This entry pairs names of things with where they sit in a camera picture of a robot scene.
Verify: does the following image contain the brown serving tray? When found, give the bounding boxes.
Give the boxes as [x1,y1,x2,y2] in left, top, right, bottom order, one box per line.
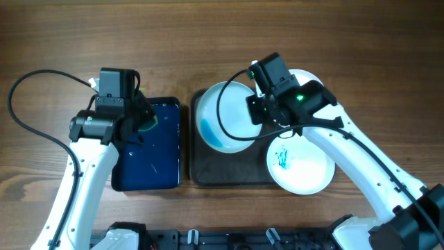
[189,89,277,188]

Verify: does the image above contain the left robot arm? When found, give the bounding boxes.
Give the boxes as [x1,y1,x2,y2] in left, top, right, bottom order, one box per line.
[32,68,157,249]

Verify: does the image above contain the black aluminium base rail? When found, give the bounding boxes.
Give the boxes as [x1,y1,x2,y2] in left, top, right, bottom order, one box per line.
[112,228,338,250]

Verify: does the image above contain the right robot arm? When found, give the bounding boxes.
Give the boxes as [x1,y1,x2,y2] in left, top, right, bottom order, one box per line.
[248,53,443,249]

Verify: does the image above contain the black water tray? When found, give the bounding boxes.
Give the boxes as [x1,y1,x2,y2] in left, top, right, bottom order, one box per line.
[111,97,181,192]

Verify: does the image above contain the green yellow sponge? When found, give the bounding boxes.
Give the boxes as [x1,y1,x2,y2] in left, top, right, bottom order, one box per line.
[137,90,158,132]

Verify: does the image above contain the white plate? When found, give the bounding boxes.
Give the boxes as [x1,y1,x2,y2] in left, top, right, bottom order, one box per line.
[196,81,262,153]
[266,135,336,195]
[255,69,323,97]

